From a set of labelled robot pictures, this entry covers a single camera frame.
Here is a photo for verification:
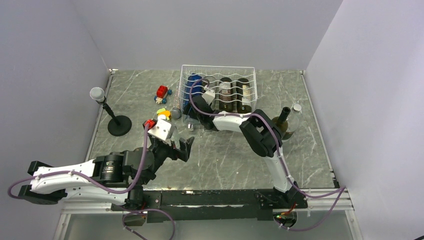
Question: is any blue square water bottle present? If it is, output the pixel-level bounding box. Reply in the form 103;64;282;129
182;73;203;131

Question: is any dark green wine bottle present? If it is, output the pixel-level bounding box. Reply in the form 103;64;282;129
218;77;234;113
235;78;253;114

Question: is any clear glass wine bottle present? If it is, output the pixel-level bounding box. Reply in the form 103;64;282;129
201;76;217;90

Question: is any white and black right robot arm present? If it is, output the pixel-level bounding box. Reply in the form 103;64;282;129
189;95;296;208

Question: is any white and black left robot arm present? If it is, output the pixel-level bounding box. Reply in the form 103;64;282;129
16;136;195;210

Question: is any clear round glass bottle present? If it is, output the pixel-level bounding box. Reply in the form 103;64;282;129
166;122;180;148

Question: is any colourful toy block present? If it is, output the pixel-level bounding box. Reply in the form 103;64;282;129
156;108;171;121

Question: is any red toy block car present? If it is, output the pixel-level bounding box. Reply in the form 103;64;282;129
154;85;173;104

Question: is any grey microphone on stand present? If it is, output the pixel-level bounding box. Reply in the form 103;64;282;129
89;87;132;137

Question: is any small silver cap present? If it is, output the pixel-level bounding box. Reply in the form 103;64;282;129
291;103;302;113

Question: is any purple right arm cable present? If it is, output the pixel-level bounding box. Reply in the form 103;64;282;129
188;78;347;200

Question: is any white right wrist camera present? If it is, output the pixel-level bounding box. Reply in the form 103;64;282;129
201;88;216;106

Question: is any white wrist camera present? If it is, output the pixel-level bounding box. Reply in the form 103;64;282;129
201;88;216;106
147;119;176;144

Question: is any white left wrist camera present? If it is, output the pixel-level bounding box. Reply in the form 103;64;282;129
147;119;176;144

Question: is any white wire wine rack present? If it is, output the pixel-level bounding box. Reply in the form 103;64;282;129
175;64;258;114

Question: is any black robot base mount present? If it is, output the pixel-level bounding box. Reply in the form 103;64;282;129
111;188;308;223

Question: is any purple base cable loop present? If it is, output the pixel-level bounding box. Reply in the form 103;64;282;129
121;208;176;240

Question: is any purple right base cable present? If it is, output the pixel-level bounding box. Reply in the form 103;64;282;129
273;186;347;233

